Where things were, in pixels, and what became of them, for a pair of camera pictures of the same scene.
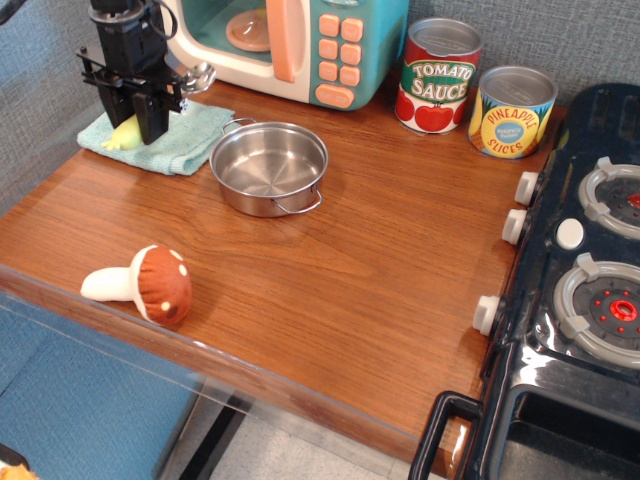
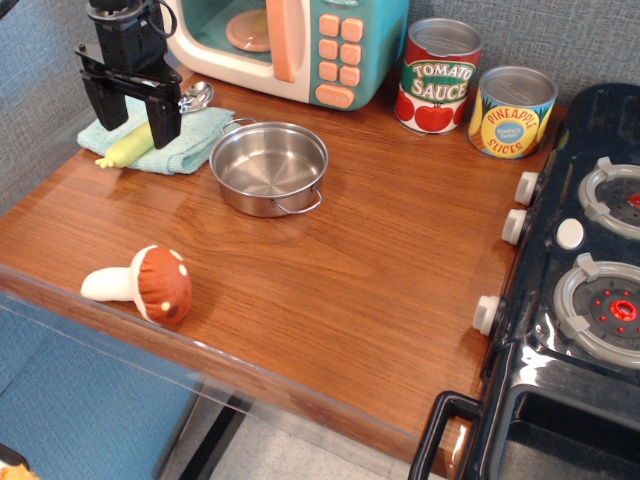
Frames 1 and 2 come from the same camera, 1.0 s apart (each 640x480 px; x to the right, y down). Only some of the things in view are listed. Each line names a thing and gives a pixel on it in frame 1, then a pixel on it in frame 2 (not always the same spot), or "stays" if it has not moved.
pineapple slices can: (511, 110) stays
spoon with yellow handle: (195, 79) → (137, 142)
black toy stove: (559, 379) stays
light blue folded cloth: (184, 150) stays
